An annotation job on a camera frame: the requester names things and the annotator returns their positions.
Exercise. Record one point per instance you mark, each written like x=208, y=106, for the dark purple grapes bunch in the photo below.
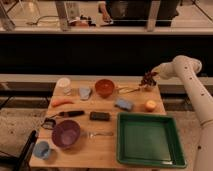
x=148, y=81

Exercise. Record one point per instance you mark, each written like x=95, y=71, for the blue sponge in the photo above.
x=124, y=104

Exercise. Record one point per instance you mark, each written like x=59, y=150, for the black rectangular block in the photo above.
x=100, y=116

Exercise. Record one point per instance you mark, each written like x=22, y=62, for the gold wire whisk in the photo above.
x=124, y=90

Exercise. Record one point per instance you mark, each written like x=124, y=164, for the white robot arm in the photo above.
x=186, y=69

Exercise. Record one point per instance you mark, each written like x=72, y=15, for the green plastic tray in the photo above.
x=148, y=140

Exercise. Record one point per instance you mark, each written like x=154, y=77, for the metal fork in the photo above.
x=93, y=134

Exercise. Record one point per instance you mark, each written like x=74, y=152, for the red bowl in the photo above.
x=104, y=87

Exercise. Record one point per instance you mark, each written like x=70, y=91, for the black binder clip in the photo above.
x=48, y=124

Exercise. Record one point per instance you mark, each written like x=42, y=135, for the blue cup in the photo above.
x=42, y=150

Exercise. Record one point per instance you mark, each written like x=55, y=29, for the white lidded jar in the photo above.
x=64, y=84

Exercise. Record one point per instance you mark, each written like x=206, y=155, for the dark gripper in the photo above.
x=152, y=74

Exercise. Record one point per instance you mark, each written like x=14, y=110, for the black bar at left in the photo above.
x=23, y=159

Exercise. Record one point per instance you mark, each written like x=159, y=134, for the black handled knife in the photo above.
x=68, y=114

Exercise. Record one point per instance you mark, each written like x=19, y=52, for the light blue cloth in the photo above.
x=85, y=92

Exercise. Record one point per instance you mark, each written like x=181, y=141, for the wooden board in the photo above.
x=98, y=151

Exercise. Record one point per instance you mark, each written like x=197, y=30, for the purple bowl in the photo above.
x=66, y=133

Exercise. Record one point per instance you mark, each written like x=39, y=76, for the orange carrot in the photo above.
x=59, y=102

